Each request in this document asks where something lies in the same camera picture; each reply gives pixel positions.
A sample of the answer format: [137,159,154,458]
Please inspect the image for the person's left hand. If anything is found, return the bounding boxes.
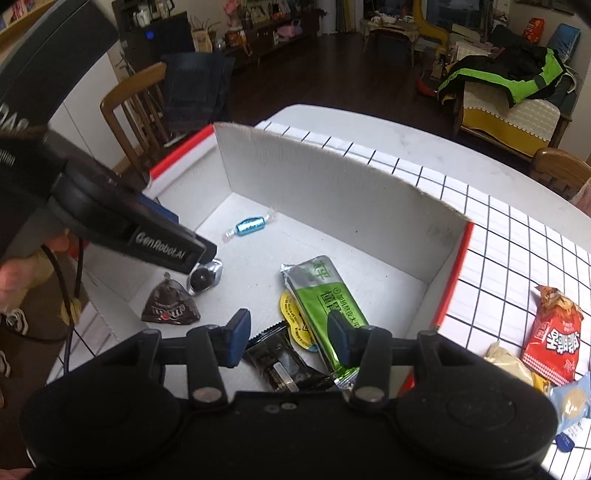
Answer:
[0,231,71,305]

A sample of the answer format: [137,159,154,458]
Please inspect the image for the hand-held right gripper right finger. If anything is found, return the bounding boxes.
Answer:
[327,310,462,408]

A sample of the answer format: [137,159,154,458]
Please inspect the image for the black cable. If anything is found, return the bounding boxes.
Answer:
[41,240,86,371]

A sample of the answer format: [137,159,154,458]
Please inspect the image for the green snack packet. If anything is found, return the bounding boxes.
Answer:
[280,255,370,391]

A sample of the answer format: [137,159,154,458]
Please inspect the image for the dark television cabinet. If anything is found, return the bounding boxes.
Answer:
[222,9,325,62]

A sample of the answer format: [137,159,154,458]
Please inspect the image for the brown triangular chocolate packet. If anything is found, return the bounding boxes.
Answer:
[140,272,202,326]

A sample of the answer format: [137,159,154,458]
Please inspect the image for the blue candy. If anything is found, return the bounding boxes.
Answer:
[222,209,277,243]

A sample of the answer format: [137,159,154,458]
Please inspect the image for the yellow giraffe toy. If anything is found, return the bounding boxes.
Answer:
[412,0,451,43]

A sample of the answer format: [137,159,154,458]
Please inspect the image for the white and wood cabinet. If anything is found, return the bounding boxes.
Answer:
[46,46,140,186]

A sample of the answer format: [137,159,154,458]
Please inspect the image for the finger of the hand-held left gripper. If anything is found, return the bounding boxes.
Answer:
[124,217,218,276]
[138,194,179,225]

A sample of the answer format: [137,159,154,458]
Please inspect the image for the black snack packet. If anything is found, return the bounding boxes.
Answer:
[242,322,336,393]

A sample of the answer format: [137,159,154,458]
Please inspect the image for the black drinks cabinet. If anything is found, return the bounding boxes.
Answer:
[113,0,195,75]

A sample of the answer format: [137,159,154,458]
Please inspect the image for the blue jeans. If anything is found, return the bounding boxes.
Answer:
[161,51,236,138]

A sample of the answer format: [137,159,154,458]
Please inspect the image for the yellow jelly cup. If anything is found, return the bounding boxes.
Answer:
[278,291,320,352]

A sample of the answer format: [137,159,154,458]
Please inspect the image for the wooden chair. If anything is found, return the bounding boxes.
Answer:
[529,148,591,200]
[100,60,185,186]

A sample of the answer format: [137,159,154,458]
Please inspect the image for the wooden coffee table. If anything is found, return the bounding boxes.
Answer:
[359,11,421,54]

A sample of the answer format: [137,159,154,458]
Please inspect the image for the sofa with cream cover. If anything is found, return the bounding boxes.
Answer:
[452,69,574,158]

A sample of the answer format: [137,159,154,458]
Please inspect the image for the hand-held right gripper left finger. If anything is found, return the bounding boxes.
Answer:
[115,308,252,408]

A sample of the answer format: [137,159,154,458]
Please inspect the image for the red cushion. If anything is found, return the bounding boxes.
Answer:
[522,17,546,44]

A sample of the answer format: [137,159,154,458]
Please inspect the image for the black and green jacket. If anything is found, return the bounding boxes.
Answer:
[436,45,570,110]

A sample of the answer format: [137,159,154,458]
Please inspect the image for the blue cushion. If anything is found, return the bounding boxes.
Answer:
[547,23,581,59]

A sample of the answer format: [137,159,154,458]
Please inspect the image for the patterned shoe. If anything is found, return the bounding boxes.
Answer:
[0,308,29,336]

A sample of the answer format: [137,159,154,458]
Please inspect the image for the light blue biscuit packet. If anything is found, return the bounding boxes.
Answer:
[549,371,591,435]

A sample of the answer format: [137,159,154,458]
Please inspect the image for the pale yellow snack packet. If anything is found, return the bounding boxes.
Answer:
[483,342,534,387]

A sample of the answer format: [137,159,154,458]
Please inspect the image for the clear chocolate ball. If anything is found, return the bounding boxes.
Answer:
[188,259,223,295]

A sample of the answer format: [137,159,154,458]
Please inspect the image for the red snack bag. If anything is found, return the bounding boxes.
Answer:
[520,285,585,387]

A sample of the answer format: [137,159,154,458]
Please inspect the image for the red and white cardboard box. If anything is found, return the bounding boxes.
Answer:
[76,121,476,403]

